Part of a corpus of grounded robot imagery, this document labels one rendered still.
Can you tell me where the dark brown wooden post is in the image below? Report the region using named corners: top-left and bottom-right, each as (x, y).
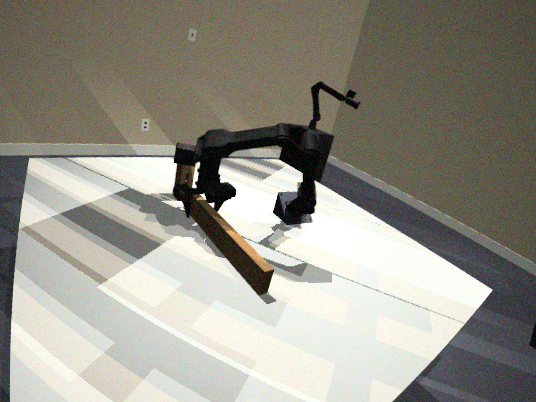
top-left (174, 164), bottom-right (195, 188)

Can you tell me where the long wooden board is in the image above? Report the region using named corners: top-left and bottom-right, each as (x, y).
top-left (190, 194), bottom-right (275, 296)

